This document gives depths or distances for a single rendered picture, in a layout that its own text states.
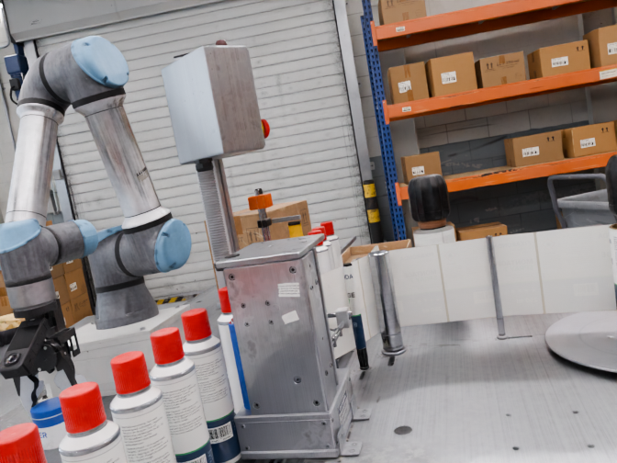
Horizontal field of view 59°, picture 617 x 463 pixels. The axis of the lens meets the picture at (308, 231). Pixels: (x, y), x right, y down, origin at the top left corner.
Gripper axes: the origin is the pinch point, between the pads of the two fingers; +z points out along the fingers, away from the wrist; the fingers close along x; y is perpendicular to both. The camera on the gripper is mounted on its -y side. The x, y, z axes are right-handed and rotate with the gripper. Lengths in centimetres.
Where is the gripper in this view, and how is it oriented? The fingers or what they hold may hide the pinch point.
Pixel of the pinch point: (53, 414)
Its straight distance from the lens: 113.6
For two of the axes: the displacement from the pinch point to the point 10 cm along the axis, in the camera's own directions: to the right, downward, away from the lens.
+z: 1.7, 9.8, 1.2
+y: 0.7, -1.4, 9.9
